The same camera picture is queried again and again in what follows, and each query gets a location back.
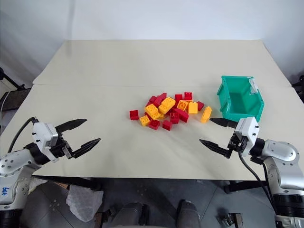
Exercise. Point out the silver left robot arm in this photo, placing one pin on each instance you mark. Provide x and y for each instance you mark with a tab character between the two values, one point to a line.
14	164

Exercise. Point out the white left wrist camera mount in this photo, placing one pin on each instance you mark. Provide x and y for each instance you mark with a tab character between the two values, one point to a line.
42	137

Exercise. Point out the black equipment stand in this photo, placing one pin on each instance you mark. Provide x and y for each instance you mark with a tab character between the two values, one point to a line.
299	83

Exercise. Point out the clear label holder on bin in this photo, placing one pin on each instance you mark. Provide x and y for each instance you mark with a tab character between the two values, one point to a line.
253	86

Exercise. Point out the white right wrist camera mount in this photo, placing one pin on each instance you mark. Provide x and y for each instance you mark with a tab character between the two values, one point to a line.
249	131

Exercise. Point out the dark floor base plate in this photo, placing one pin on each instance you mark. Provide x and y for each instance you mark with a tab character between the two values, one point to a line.
14	98

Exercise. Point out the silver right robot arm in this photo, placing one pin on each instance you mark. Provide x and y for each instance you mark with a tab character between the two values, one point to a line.
282	161

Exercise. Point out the white plastic bag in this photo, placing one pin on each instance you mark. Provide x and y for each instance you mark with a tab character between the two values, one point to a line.
83	204

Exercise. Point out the black tripod stand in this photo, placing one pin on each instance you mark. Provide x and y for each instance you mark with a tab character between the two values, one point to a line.
8	79

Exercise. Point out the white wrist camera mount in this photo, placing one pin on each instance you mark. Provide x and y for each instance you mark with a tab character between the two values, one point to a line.
249	131
42	137

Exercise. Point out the green plastic storage bin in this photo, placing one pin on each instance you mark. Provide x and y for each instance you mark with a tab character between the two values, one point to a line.
240	99

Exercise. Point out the black table frame bar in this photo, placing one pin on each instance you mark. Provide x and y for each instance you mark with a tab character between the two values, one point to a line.
69	181

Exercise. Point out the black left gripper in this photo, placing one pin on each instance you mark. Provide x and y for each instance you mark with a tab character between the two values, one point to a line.
60	148

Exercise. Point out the dark rounded shape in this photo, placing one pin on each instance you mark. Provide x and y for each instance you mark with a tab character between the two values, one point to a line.
188	215
129	215

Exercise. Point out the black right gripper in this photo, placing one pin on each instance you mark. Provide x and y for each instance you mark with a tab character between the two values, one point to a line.
236	142

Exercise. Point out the black table caster foot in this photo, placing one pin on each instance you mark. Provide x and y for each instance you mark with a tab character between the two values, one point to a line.
234	185

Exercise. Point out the yellow plastic toy brick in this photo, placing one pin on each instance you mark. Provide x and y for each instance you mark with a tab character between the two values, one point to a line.
206	115

